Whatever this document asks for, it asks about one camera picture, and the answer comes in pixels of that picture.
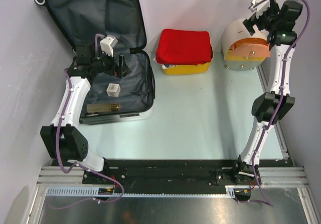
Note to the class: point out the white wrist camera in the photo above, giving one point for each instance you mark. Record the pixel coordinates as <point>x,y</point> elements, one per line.
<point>258,7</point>
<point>107,44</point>

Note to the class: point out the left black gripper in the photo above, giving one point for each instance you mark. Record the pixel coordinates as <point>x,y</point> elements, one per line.
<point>125,70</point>

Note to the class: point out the cream and teal knit sweater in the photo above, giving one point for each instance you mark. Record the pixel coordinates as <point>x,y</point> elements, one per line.
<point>167,66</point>

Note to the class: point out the white slotted cable duct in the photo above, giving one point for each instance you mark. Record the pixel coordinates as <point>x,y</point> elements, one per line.
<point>220,192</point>

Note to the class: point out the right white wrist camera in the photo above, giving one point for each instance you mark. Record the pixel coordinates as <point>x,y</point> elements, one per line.
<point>258,7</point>

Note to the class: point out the aluminium frame rail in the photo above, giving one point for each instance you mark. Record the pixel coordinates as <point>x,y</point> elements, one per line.
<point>280,177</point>

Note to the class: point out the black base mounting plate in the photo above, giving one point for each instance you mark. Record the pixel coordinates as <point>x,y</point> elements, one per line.
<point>171,176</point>

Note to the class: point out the small white barcode box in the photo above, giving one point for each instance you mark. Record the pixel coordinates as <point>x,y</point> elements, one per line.
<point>113,90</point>

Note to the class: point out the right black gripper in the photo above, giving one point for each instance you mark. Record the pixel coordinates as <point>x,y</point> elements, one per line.
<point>274,9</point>

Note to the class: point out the space print kids suitcase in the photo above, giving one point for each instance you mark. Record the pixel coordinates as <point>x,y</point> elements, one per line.
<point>90,21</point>

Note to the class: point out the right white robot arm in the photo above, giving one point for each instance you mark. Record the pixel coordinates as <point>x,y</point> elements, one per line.
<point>276,102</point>

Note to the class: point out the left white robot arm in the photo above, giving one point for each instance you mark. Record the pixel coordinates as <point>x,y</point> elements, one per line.
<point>62,138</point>

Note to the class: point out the red item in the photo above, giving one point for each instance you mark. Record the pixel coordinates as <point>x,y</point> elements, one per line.
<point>182,47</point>

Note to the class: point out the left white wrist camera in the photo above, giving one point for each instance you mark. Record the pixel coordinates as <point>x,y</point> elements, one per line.
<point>107,44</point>

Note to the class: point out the yellow plastic basket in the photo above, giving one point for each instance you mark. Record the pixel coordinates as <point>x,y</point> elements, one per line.
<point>187,69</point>

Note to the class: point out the round pastel drawer box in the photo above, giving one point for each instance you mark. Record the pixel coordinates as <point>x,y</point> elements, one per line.
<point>241,50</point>

